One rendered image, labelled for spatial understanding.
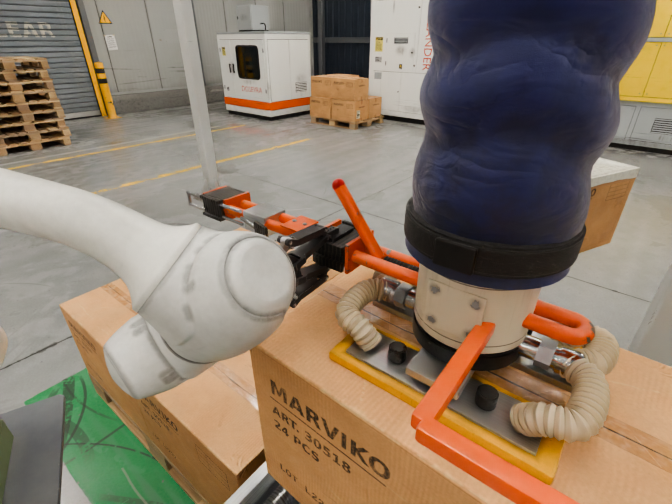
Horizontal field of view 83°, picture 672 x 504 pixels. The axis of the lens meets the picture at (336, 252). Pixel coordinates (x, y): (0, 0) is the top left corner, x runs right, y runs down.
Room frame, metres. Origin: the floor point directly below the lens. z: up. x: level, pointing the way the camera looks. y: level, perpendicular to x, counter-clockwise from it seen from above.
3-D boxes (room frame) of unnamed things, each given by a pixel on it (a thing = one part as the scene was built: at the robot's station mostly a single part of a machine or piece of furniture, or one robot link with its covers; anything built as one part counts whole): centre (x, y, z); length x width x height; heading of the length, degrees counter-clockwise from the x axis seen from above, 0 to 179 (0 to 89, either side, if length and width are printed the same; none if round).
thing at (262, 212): (0.77, 0.16, 1.20); 0.07 x 0.07 x 0.04; 52
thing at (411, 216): (0.48, -0.21, 1.32); 0.23 x 0.23 x 0.04
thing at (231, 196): (0.85, 0.26, 1.20); 0.08 x 0.07 x 0.05; 52
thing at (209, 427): (1.35, 0.42, 0.34); 1.20 x 1.00 x 0.40; 52
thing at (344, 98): (8.48, -0.23, 0.45); 1.21 x 1.03 x 0.91; 50
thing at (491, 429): (0.40, -0.15, 1.10); 0.34 x 0.10 x 0.05; 52
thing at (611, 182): (1.80, -1.07, 0.82); 0.60 x 0.40 x 0.40; 117
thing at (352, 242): (0.63, -0.01, 1.21); 0.10 x 0.08 x 0.06; 142
